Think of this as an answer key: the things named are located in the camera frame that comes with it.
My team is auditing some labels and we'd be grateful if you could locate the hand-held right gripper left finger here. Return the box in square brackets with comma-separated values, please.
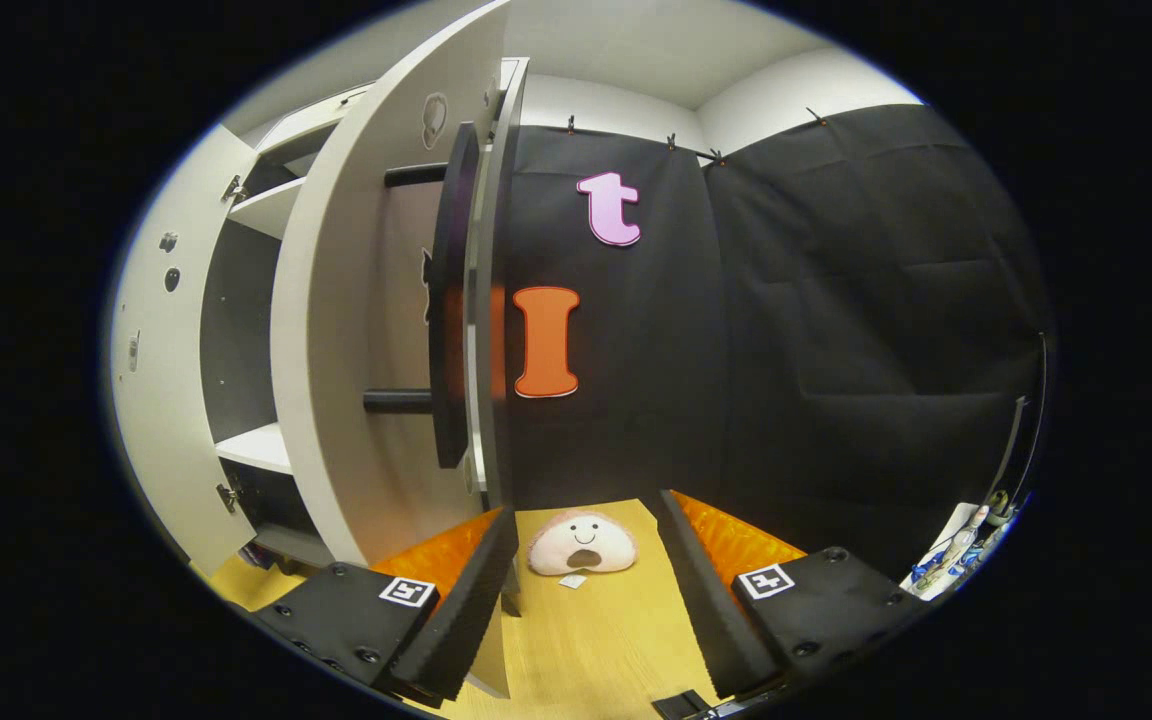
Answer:
[254, 505, 522, 706]

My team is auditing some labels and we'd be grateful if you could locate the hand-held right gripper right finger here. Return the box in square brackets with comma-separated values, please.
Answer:
[656, 488, 927, 699]

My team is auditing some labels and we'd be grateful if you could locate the white cabinet door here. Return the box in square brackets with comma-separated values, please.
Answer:
[108, 125, 282, 579]
[271, 0, 512, 699]

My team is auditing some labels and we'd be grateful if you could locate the pink smiling plush toy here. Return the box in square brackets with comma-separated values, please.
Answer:
[526, 510, 639, 578]

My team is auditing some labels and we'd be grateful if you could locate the white tray of small items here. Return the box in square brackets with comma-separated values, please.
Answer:
[901, 500, 1022, 601]

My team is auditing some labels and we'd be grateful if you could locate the black backdrop cloth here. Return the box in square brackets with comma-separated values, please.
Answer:
[506, 103, 1052, 581]

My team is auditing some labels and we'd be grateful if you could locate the black metal stand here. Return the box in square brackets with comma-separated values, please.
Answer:
[986, 330, 1050, 521]

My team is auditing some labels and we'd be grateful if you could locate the white and grey cabinet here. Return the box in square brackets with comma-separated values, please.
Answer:
[198, 57, 532, 576]

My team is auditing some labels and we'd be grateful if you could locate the white cabinet drawer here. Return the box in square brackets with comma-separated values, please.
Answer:
[256, 85, 377, 151]

